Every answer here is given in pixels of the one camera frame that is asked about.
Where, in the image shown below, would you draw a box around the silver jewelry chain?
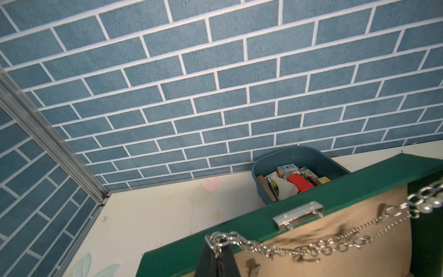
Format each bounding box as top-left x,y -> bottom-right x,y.
204,178 -> 443,263

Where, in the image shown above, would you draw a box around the small items in bin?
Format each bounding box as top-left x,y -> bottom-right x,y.
256,163 -> 331,203

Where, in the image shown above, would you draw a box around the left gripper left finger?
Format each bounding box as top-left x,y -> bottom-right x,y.
195,243 -> 218,277

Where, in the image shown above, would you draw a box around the green jewelry box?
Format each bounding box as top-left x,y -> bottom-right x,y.
137,154 -> 443,277

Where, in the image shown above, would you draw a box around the teal plastic bin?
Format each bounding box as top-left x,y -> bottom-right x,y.
251,146 -> 350,205

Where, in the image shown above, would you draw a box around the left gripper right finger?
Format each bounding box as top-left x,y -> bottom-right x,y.
217,245 -> 241,277

